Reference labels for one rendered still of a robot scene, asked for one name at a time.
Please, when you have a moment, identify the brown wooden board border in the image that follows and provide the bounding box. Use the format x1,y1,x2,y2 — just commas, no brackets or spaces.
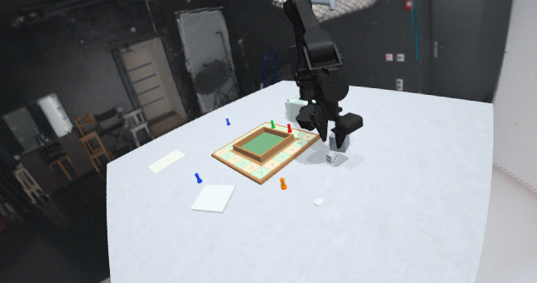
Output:
211,134,321,186

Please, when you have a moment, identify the white die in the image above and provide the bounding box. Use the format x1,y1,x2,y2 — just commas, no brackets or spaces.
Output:
326,150,338,164

